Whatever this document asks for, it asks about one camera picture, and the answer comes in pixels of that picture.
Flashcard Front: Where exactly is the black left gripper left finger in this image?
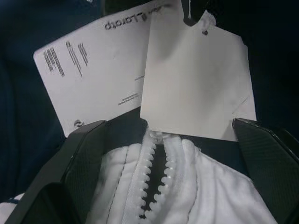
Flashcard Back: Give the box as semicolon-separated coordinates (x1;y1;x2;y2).
20;119;110;224

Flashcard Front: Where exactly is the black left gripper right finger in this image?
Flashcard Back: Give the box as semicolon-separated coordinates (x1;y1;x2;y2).
232;118;299;217

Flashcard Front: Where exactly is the navy and white zip jacket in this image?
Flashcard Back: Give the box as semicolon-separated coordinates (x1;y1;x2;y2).
0;0;299;224

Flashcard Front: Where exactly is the white printed hang tag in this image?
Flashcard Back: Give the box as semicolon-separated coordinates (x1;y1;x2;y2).
33;0;182;137

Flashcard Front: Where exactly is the blank white hang tag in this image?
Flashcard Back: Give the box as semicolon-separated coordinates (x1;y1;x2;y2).
139;9;257;142

